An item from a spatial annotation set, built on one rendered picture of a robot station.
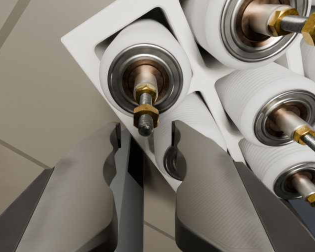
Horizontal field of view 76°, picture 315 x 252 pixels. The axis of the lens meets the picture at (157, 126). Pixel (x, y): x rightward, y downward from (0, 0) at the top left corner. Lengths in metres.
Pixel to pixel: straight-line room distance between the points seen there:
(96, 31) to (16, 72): 0.31
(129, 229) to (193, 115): 0.20
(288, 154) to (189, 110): 0.15
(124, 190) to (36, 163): 0.36
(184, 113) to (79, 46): 0.16
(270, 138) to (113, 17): 0.24
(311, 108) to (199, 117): 0.12
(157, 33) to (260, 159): 0.24
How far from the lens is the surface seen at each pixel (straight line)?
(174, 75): 0.21
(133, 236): 0.36
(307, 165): 0.34
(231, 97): 0.29
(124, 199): 0.36
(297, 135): 0.25
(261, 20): 0.20
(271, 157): 0.34
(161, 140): 0.25
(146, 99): 0.16
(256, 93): 0.25
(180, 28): 0.27
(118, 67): 0.20
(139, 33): 0.20
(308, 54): 0.35
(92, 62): 0.28
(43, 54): 0.51
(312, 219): 0.74
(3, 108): 0.61
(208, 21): 0.21
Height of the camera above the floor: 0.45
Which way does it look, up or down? 58 degrees down
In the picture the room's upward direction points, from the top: 175 degrees clockwise
